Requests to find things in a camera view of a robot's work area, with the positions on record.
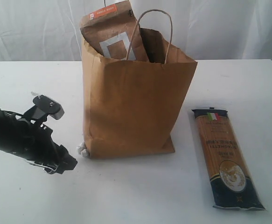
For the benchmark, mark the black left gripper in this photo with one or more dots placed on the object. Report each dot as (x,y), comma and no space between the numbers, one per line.
(31,140)

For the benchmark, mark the brown paper shopping bag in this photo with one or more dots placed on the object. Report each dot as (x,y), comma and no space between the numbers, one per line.
(130,107)

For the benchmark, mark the brown kraft coffee pouch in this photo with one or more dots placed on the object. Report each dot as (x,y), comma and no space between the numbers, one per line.
(110,31)

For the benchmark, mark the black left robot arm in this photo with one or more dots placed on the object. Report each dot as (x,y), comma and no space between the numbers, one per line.
(26,136)

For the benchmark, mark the spaghetti packet dark blue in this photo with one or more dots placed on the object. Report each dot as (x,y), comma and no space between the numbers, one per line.
(230,179)

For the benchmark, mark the blue white milk carton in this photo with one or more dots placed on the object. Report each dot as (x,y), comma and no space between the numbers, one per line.
(46,168)

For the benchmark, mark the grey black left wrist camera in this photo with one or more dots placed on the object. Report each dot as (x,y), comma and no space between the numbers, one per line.
(44,107)

